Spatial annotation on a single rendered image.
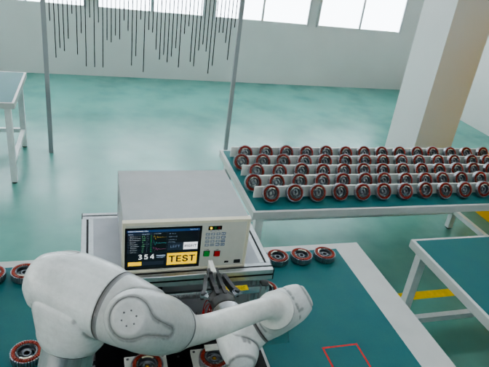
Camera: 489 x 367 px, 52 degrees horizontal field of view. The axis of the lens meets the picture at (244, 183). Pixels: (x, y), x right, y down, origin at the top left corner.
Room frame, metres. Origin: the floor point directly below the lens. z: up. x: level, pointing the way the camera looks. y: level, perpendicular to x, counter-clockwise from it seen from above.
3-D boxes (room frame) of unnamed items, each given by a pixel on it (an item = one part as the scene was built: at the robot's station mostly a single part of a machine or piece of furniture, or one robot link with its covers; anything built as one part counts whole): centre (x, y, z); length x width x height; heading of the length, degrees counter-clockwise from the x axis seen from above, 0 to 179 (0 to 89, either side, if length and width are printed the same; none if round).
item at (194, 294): (1.39, 0.17, 1.03); 0.62 x 0.01 x 0.03; 109
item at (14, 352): (1.27, 0.69, 0.77); 0.11 x 0.11 x 0.04
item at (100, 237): (1.59, 0.24, 1.09); 0.68 x 0.44 x 0.05; 109
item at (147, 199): (1.60, 0.23, 1.22); 0.44 x 0.39 x 0.20; 109
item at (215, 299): (1.20, 0.02, 1.18); 0.09 x 0.08 x 0.07; 19
